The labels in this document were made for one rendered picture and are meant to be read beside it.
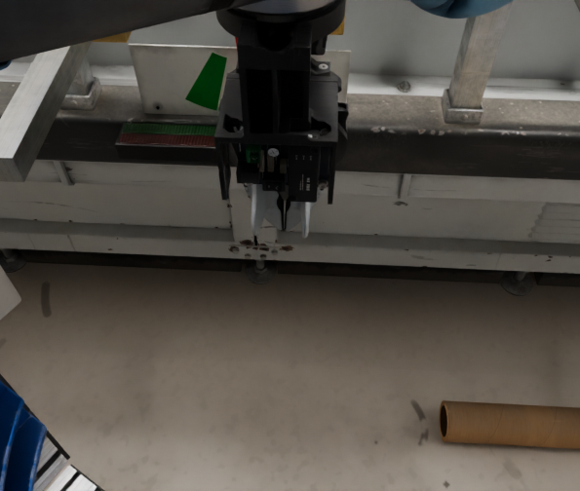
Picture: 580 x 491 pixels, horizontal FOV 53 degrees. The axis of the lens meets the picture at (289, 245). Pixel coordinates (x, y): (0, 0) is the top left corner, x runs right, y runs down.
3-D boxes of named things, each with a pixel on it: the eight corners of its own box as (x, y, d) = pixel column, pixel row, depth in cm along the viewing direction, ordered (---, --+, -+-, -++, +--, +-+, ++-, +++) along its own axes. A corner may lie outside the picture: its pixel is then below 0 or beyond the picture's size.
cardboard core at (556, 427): (608, 441, 112) (449, 433, 113) (591, 456, 118) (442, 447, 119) (597, 401, 117) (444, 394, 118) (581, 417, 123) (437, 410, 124)
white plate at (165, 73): (344, 122, 75) (351, 53, 67) (143, 114, 76) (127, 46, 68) (344, 119, 75) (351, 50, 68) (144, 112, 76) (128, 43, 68)
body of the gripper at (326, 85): (217, 207, 38) (194, 38, 28) (233, 121, 43) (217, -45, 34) (336, 211, 37) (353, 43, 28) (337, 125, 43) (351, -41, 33)
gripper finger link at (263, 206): (241, 271, 46) (232, 188, 39) (248, 214, 50) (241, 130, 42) (280, 272, 46) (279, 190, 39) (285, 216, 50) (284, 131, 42)
